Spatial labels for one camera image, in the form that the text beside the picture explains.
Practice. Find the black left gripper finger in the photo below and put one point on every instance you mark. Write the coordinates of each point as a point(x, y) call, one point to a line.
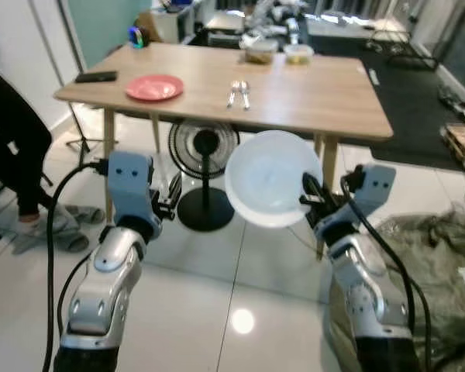
point(175, 187)

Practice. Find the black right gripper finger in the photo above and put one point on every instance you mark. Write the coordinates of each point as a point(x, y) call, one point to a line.
point(312, 190)

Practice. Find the white round plate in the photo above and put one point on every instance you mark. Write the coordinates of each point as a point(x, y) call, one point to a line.
point(267, 182)

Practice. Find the wooden table leg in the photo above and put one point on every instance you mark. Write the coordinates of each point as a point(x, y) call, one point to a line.
point(329, 159)
point(108, 136)
point(155, 122)

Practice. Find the black floor fan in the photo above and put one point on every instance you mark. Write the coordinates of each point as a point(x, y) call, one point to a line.
point(205, 147)

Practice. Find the red round plate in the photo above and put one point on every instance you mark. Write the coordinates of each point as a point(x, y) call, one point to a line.
point(155, 87)

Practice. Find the grey slipper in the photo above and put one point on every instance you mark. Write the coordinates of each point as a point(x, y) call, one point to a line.
point(58, 229)

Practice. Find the silver metal fork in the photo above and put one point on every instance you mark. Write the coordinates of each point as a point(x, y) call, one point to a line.
point(232, 94)

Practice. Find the silver metal spoon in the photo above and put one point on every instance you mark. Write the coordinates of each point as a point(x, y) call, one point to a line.
point(244, 93)

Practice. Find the wooden crate with white filling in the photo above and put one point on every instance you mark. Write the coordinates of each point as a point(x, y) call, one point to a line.
point(463, 143)

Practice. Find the black flat phone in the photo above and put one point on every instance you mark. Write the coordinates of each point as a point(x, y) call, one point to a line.
point(96, 77)

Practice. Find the small container with yellow food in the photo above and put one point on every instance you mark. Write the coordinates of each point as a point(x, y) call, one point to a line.
point(298, 54)

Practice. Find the large clear lidded food container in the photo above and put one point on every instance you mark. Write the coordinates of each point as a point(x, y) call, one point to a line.
point(260, 52)

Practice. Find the person leg in black trousers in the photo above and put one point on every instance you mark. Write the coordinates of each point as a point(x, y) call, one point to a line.
point(15, 139)

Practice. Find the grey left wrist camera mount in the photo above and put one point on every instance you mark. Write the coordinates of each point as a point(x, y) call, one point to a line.
point(132, 190)

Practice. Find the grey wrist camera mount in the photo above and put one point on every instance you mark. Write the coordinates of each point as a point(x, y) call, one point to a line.
point(370, 190)
point(132, 190)

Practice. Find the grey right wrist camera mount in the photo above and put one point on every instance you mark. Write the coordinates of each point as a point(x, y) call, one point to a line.
point(370, 190)

